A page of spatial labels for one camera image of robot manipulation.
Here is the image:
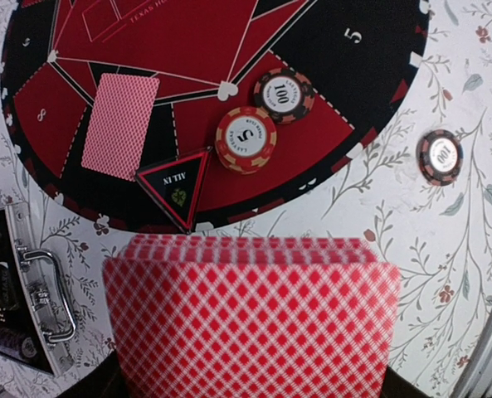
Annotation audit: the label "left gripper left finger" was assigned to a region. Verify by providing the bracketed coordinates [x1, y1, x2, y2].
[58, 352, 128, 398]

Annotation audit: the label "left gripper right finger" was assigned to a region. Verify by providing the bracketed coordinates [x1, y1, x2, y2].
[380, 366, 429, 398]

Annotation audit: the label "red playing card deck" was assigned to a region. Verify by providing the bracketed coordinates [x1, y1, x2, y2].
[103, 235, 401, 397]

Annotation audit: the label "triangular all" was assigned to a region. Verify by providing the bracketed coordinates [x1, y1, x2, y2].
[134, 147, 212, 234]

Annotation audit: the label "dark red chip stack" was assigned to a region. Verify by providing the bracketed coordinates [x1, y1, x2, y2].
[416, 129, 464, 187]

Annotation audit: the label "single red dealt card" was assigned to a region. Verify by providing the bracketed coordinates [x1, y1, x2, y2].
[81, 73, 160, 182]

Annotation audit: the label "orange chips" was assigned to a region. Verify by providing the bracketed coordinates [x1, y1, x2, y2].
[214, 106, 277, 175]

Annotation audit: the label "dark chips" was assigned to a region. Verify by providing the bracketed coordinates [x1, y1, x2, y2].
[253, 68, 315, 124]

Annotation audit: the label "aluminium poker case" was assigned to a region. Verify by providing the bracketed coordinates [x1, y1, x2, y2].
[0, 203, 77, 376]

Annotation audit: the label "floral white table cloth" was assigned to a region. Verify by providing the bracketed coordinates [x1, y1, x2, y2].
[0, 1, 492, 397]

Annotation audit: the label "round red black poker mat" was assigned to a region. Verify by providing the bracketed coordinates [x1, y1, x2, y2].
[0, 1, 430, 232]

